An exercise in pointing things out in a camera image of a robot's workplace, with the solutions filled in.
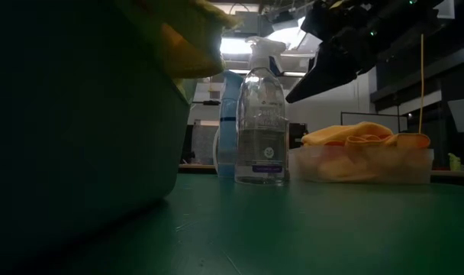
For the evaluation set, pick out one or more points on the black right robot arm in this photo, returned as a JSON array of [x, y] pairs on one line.
[[423, 9]]

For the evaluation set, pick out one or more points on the blue plastic bottle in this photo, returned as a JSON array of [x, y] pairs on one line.
[[230, 133]]

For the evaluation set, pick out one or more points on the black background bar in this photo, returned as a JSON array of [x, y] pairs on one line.
[[209, 102]]

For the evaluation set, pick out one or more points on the grey slanted ceiling duct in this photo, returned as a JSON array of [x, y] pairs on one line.
[[289, 34]]

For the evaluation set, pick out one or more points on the green table mat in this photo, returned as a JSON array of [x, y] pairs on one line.
[[293, 229]]

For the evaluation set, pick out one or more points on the white ceiling unit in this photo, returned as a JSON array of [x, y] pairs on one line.
[[445, 8]]

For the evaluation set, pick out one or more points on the clear spray bottle white trigger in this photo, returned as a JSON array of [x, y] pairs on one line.
[[260, 145]]

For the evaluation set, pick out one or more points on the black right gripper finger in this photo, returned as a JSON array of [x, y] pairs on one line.
[[323, 76]]

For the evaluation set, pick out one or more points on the small green background object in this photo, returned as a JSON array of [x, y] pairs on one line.
[[455, 162]]

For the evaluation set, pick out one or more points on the yellow microfiber towel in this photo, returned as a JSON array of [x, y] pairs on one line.
[[194, 49]]

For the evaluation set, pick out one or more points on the grey mesh panel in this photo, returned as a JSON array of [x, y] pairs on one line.
[[203, 141]]

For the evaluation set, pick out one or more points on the clear plastic bin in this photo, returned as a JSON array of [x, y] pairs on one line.
[[304, 172]]

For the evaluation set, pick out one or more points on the orange microfiber towel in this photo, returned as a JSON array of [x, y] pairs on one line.
[[346, 133], [411, 140]]

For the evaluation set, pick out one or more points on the teal plastic bin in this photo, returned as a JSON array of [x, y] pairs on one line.
[[83, 133]]

